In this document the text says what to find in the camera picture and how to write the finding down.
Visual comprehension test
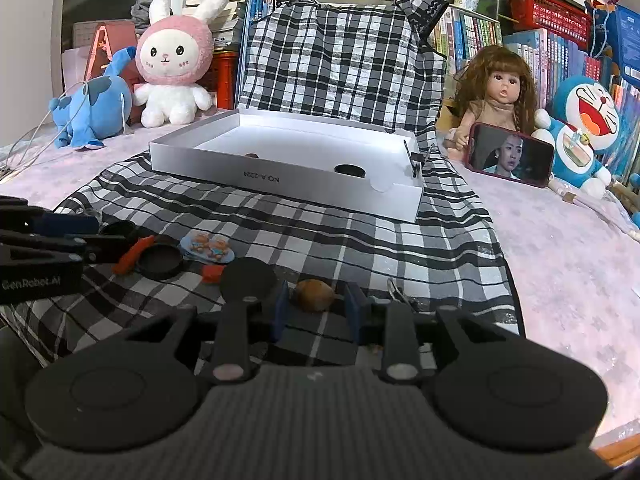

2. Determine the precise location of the black white checked cloth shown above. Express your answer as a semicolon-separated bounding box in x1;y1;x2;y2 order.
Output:
20;0;526;367

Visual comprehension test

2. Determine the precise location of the black binder clip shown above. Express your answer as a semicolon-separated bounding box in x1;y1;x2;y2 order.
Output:
406;147;426;179

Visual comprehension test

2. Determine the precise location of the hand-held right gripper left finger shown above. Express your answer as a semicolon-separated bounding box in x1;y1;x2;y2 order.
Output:
125;282;292;384

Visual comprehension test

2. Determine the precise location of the metal wire clip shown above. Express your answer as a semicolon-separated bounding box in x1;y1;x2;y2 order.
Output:
386;277;417;307

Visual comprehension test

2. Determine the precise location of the pink floral tablecloth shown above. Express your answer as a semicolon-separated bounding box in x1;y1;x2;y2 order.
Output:
0;104;640;461

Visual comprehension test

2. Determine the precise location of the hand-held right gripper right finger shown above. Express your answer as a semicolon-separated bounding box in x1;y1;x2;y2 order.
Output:
345;282;509;384

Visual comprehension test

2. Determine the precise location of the blue whale plush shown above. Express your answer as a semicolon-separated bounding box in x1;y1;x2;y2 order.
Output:
48;46;139;151

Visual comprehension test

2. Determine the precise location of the white shallow cardboard box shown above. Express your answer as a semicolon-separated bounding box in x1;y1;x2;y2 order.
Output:
148;108;425;224

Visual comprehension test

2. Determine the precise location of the blue white cat plush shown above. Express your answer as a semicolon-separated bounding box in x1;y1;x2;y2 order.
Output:
532;76;622;200

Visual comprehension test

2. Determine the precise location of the brown walnut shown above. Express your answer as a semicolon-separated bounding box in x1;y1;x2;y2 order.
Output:
292;279;335;312

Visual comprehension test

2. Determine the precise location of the red plastic crate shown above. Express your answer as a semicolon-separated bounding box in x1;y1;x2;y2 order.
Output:
204;50;247;110

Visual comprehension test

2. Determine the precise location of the thin white cable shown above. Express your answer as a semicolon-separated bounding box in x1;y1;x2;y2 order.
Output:
0;79;137;177

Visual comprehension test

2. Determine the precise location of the stack of flat books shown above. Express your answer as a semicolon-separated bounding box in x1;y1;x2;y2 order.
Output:
181;0;252;52

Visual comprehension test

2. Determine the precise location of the red plastic basket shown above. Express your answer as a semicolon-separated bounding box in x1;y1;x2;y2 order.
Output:
504;0;594;52

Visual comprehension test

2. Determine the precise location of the pink triangular stand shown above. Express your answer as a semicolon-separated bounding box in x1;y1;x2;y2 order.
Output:
72;20;139;83

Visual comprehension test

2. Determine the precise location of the black round ring lid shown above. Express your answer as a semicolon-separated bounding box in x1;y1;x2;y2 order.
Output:
136;243;185;281

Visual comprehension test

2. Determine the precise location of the blue gift bag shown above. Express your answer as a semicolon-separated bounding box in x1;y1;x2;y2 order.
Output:
584;0;640;77

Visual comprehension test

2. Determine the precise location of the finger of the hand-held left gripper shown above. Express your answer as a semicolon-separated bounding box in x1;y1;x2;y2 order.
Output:
0;197;102;236
0;231;102;264

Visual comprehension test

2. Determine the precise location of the row of thin blue books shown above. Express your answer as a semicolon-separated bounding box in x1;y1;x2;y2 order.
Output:
244;0;282;26

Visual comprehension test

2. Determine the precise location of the black round disc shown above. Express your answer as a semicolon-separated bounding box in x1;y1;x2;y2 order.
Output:
219;258;279;306

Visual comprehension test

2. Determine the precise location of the row of upright books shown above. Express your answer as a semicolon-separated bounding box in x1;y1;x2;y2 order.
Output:
431;4;640;181

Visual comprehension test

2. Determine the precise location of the red marker pen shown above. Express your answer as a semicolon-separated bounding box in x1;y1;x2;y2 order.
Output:
112;235;156;276

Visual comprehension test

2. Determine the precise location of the cartoon bear sticker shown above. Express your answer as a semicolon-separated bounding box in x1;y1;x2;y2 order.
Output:
178;232;236;264

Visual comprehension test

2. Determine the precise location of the pink white bunny plush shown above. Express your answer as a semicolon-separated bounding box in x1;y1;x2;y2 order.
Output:
132;0;216;129

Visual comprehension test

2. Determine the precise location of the brown haired baby doll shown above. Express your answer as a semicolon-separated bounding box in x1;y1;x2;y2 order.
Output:
442;45;539;162

